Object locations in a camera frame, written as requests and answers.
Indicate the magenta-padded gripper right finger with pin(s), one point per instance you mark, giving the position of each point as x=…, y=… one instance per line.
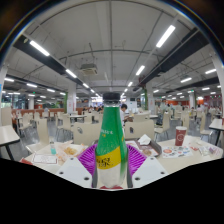
x=148, y=170

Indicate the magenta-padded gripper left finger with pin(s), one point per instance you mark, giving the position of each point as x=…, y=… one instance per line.
x=75, y=171

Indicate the green drink bottle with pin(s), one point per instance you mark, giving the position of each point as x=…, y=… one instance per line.
x=111, y=143

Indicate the crumpled food wrapper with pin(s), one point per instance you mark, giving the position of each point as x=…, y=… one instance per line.
x=70, y=151

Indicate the white paper napkin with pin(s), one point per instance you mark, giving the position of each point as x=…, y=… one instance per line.
x=144, y=140

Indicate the small teal sanitizer bottle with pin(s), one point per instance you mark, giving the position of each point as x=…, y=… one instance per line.
x=53, y=148

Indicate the white paper card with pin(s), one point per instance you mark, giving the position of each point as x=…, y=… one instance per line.
x=44, y=159

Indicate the colourful paper flyer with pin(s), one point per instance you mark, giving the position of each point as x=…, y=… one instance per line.
x=176, y=152

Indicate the beige canteen chairs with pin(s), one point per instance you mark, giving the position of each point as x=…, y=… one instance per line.
x=85, y=131

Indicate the red paper cup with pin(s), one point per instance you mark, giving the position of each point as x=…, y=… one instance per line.
x=180, y=136

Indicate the clear plastic wrapper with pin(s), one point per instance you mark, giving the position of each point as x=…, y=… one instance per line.
x=208, y=150

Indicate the person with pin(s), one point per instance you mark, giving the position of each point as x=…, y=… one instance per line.
x=123, y=111

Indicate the beige neighbouring table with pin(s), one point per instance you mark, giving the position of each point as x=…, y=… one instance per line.
x=7, y=135
x=217, y=124

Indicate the ceiling air conditioner unit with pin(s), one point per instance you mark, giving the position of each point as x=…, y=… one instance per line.
x=89, y=69

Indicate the ceiling light strips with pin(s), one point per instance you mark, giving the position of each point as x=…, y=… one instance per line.
x=165, y=36

